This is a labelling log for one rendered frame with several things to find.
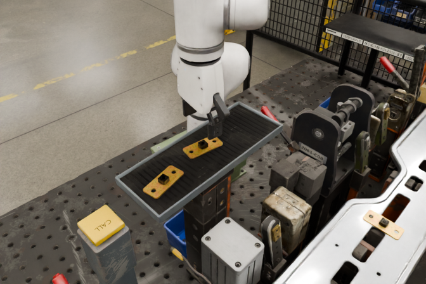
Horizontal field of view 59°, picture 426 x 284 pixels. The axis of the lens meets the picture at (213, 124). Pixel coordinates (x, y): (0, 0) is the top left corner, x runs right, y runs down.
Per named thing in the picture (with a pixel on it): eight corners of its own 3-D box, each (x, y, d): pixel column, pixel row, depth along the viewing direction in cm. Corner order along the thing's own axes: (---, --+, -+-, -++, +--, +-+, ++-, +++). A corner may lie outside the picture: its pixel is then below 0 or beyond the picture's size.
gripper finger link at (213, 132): (206, 111, 70) (206, 139, 74) (216, 120, 68) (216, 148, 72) (220, 106, 71) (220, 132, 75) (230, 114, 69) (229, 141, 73)
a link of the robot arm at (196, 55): (165, 34, 66) (167, 49, 68) (192, 54, 61) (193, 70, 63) (205, 23, 70) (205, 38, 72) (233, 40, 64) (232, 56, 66)
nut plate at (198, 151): (191, 160, 78) (191, 155, 77) (181, 149, 81) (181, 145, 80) (224, 144, 82) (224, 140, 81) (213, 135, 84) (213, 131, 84)
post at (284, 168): (271, 275, 107) (288, 178, 82) (257, 264, 110) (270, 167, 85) (281, 264, 110) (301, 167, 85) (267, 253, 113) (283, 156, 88)
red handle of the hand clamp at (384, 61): (414, 98, 112) (380, 58, 114) (409, 101, 114) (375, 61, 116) (420, 92, 115) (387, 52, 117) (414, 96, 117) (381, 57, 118)
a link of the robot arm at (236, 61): (189, 97, 127) (190, 32, 112) (243, 102, 127) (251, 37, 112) (184, 119, 118) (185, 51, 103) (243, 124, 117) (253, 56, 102)
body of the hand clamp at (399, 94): (378, 182, 135) (411, 103, 113) (361, 173, 139) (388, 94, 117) (386, 174, 138) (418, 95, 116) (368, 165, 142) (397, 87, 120)
